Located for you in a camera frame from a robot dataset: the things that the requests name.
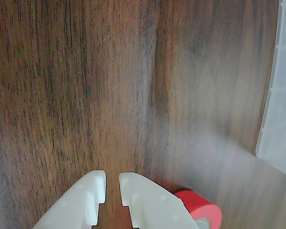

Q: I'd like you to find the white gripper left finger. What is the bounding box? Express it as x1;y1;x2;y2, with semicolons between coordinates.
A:
32;169;107;229

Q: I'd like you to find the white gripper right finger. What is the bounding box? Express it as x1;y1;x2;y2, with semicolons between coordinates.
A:
119;172;201;229

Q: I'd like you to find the clear plastic box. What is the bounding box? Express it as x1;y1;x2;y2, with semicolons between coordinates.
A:
255;0;286;178

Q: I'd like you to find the red tape roll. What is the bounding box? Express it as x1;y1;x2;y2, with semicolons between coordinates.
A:
174;189;222;229

